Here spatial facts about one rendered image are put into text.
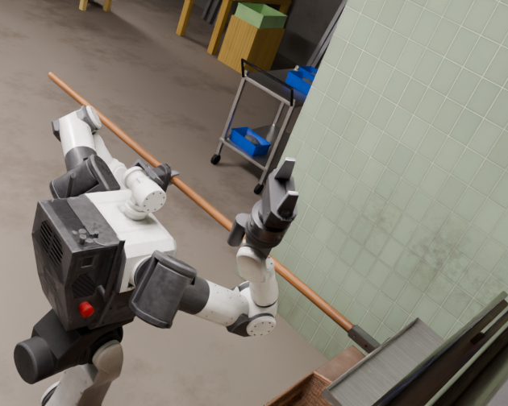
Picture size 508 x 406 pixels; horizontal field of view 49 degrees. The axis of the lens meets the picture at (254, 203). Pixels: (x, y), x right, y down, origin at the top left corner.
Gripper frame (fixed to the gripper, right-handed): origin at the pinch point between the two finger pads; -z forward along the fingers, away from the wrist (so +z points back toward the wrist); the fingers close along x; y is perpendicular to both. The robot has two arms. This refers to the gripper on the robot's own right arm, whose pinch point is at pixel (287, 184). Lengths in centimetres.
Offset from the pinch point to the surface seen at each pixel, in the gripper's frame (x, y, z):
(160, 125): 293, -6, 308
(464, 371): -41.3, 18.1, -15.6
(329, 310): 4, 33, 63
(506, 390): -61, -19, -69
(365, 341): -7, 42, 59
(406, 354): -9, 56, 63
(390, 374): -16, 48, 59
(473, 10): 140, 108, 39
